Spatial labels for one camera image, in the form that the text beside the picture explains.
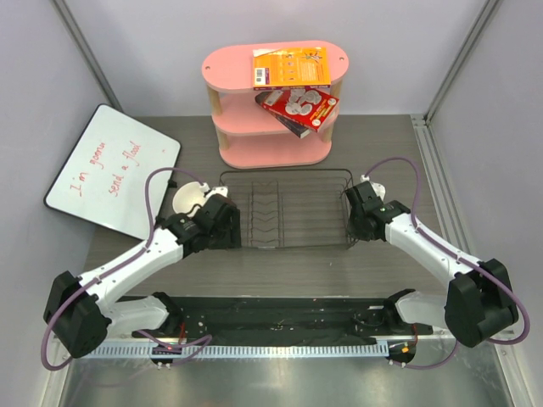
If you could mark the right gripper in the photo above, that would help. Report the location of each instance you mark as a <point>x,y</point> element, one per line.
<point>356,234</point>

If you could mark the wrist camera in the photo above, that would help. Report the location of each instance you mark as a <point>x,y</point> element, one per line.
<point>378,188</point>
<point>212,190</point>

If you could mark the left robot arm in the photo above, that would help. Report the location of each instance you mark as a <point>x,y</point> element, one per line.
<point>82,311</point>

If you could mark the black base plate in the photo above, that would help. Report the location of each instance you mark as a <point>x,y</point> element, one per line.
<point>287,322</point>

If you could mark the white slotted cable duct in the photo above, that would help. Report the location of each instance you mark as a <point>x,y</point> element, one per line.
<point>148,350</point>

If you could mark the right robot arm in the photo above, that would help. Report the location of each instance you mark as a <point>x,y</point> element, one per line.
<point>477,303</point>

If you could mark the orange book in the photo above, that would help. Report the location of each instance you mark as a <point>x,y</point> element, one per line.
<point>290,67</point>

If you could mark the red book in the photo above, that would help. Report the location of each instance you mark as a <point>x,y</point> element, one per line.
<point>300,111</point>

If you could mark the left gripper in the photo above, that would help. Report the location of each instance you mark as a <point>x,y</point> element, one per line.
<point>232,238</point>

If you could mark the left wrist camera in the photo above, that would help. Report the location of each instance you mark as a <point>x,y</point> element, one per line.
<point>212,190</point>

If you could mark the red patterned bowl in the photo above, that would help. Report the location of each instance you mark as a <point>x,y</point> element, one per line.
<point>189,198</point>

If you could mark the white dry-erase board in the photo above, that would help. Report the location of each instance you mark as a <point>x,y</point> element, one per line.
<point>103,179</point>

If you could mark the black wire dish rack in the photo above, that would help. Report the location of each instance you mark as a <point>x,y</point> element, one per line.
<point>291,208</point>

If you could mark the pink three-tier shelf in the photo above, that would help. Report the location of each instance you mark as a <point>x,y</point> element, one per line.
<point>248,136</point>

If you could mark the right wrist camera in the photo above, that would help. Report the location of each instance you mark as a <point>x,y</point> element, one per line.
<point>378,188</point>

